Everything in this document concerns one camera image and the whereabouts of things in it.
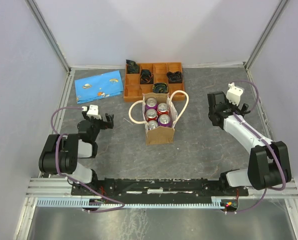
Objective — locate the dark rolled tie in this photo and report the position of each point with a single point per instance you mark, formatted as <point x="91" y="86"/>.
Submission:
<point x="175" y="77"/>
<point x="160" y="88"/>
<point x="146" y="77"/>
<point x="132" y="67"/>

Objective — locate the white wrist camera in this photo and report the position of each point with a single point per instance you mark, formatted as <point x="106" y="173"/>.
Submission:
<point x="234" y="94"/>
<point x="92" y="111"/>

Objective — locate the red can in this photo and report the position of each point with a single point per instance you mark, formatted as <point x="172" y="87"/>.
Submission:
<point x="162" y="109"/>
<point x="151" y="115"/>

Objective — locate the red can back right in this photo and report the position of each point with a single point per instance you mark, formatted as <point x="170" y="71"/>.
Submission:
<point x="162" y="109"/>

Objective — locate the orange wooden compartment tray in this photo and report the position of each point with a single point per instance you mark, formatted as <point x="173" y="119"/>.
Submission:
<point x="134" y="91"/>

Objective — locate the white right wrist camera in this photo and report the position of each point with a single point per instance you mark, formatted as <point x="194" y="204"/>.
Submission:
<point x="234" y="94"/>

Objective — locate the blue patterned folded cloth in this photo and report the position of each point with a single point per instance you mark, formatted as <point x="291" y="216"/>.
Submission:
<point x="98" y="87"/>

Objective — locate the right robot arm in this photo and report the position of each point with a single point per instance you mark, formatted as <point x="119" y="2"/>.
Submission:
<point x="269" y="163"/>

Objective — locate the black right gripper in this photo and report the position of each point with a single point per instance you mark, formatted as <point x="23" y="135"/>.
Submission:
<point x="232" y="106"/>

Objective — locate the purple can back left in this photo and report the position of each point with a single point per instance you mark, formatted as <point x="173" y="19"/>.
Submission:
<point x="151" y="103"/>

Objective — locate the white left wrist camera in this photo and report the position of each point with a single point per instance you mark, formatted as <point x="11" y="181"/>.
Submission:
<point x="92" y="111"/>

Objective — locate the dark rolled tie top left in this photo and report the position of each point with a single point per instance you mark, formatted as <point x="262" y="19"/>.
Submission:
<point x="132" y="67"/>

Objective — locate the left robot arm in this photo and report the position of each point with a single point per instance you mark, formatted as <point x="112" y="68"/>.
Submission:
<point x="61" y="154"/>

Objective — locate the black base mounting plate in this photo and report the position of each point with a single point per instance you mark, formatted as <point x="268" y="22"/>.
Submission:
<point x="165" y="191"/>

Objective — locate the purple can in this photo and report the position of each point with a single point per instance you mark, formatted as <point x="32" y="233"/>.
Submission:
<point x="152" y="124"/>
<point x="164" y="120"/>
<point x="151" y="103"/>

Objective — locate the purple can middle right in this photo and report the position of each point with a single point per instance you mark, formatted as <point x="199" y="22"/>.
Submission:
<point x="164" y="120"/>

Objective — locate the red can middle left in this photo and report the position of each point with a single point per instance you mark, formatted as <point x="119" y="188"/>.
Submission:
<point x="151" y="115"/>

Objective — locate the purple can front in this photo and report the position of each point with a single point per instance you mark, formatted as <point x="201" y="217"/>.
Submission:
<point x="152" y="124"/>

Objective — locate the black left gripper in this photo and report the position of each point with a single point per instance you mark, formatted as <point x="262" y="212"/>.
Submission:
<point x="105" y="125"/>

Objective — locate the dark rolled tie right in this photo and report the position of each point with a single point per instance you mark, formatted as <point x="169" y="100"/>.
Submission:
<point x="175" y="77"/>

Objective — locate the dark rolled tie middle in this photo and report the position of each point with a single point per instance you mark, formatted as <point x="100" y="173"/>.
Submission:
<point x="146" y="77"/>

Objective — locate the dark rolled tie bottom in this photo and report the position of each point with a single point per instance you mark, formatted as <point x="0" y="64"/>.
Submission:
<point x="160" y="88"/>

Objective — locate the light blue cable duct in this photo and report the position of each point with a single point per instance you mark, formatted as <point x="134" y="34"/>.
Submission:
<point x="87" y="203"/>

